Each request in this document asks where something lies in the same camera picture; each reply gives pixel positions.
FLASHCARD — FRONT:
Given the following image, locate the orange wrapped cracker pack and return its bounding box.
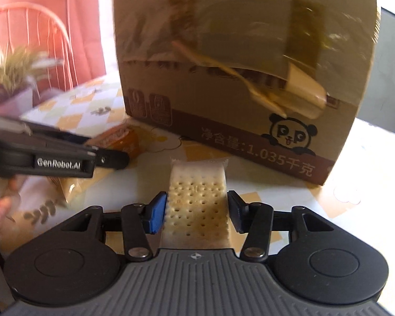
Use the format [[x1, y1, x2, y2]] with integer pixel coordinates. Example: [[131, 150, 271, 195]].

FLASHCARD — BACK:
[[86, 124, 140, 159]]

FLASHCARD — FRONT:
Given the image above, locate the small yellow snack packet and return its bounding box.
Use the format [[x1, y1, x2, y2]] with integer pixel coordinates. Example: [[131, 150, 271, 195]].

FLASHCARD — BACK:
[[57, 174, 97, 205]]

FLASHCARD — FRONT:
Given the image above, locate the printed backdrop cloth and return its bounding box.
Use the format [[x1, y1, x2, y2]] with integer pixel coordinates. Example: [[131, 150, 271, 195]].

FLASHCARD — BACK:
[[0, 0, 122, 122]]

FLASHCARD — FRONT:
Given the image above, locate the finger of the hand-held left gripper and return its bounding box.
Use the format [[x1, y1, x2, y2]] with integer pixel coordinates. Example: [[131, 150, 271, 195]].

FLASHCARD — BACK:
[[86, 148, 130, 171]]

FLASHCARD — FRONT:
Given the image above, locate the checked floral tablecloth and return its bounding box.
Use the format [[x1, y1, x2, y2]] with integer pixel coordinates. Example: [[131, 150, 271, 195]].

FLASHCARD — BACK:
[[0, 76, 395, 303]]

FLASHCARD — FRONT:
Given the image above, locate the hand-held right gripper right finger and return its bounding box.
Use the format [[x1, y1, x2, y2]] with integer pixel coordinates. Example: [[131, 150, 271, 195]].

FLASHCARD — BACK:
[[227, 190, 334, 260]]

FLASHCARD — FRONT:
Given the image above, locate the clear cracker packet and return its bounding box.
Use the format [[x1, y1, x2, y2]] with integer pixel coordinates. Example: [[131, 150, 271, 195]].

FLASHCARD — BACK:
[[160, 158, 234, 251]]

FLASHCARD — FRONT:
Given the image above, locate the brown cardboard box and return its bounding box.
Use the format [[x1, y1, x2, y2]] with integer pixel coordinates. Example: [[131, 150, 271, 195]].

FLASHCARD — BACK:
[[113, 0, 381, 186]]

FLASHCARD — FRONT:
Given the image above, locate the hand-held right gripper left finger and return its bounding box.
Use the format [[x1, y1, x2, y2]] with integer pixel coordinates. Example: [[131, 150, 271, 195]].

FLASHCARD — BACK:
[[61, 191, 168, 261]]

